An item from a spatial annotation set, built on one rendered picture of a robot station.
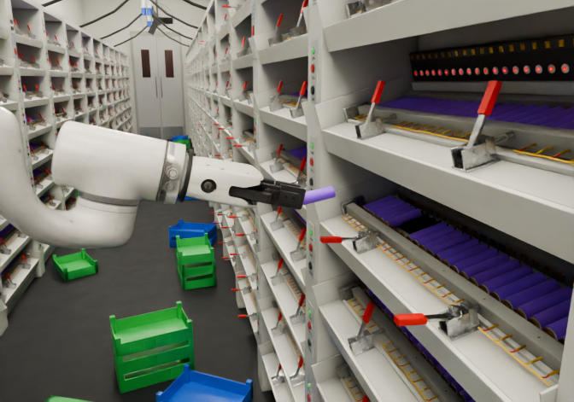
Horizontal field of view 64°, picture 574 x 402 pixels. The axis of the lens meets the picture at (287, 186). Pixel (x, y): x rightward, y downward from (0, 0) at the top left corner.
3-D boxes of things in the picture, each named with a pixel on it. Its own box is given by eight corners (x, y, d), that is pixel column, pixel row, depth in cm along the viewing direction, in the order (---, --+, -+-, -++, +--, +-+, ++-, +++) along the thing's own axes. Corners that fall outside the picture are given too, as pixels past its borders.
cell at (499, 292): (548, 288, 54) (501, 308, 53) (536, 282, 56) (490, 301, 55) (547, 275, 53) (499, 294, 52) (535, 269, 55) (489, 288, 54)
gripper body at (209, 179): (184, 153, 58) (268, 170, 61) (181, 142, 67) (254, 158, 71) (172, 209, 59) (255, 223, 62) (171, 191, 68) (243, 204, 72)
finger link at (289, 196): (266, 184, 62) (312, 193, 64) (261, 179, 65) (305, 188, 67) (261, 206, 63) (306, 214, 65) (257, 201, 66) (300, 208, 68)
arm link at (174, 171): (168, 146, 57) (192, 150, 58) (167, 137, 66) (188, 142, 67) (155, 209, 59) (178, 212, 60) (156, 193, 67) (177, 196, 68)
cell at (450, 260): (491, 257, 64) (450, 273, 63) (483, 252, 65) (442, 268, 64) (489, 245, 63) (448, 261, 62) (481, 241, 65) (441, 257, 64)
